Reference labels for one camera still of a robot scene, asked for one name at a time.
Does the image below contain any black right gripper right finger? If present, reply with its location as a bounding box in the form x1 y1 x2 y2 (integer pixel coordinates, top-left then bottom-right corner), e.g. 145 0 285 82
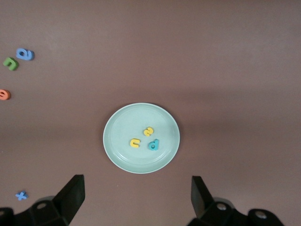
185 176 285 226

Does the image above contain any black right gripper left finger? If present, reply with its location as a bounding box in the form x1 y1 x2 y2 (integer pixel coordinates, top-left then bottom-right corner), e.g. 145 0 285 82
0 174 85 226

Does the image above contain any teal foam letter p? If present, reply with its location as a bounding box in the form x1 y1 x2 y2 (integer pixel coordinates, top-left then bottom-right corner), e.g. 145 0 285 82
148 138 160 151

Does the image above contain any blue foam letter x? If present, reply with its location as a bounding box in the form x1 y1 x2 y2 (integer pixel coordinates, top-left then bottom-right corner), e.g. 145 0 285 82
15 190 29 201

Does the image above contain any green plate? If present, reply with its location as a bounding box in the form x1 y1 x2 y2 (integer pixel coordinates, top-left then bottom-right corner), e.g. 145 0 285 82
103 102 181 175

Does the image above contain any brown table cover mat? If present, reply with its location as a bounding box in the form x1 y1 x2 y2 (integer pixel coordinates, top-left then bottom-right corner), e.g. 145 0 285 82
0 0 301 226

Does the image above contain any blue foam letter a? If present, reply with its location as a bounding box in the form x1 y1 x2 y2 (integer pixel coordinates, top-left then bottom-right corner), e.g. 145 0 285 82
16 48 35 61

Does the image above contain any green foam letter u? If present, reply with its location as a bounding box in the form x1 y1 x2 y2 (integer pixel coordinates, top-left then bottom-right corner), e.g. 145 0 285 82
2 56 19 71

